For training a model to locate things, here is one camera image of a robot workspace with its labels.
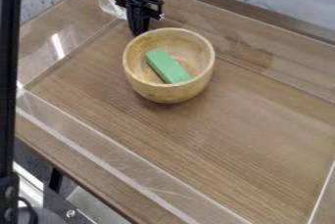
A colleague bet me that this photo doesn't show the light wooden bowl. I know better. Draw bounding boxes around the light wooden bowl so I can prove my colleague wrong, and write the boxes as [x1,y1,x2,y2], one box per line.
[122,27,216,104]

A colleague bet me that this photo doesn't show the green rectangular block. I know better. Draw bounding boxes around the green rectangular block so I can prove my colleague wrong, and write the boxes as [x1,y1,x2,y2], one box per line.
[145,48,194,84]

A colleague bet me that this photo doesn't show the clear acrylic tray walls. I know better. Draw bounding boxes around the clear acrylic tray walls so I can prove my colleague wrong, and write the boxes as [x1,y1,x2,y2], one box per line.
[17,0,335,224]

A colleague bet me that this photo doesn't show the black table leg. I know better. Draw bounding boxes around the black table leg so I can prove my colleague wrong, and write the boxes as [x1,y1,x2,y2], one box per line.
[49,168,64,193]

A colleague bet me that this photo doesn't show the black vertical frame post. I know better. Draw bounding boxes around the black vertical frame post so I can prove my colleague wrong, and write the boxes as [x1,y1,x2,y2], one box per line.
[0,0,22,224]

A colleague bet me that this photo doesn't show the grey metal base plate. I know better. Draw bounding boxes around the grey metal base plate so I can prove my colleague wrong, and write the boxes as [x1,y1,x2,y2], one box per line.
[41,187,97,224]

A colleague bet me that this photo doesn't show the black cable loop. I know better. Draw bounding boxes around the black cable loop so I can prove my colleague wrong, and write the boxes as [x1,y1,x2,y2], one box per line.
[18,196,39,224]

